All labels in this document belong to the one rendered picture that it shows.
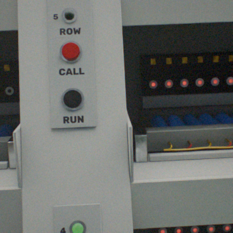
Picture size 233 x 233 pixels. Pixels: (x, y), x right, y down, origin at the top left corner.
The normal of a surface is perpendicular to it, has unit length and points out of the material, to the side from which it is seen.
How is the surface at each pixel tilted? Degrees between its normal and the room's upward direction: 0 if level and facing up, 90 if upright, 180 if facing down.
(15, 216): 110
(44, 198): 90
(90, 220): 90
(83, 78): 90
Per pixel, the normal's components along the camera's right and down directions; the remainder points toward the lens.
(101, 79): 0.03, -0.12
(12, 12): 0.04, 0.22
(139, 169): -0.04, -0.97
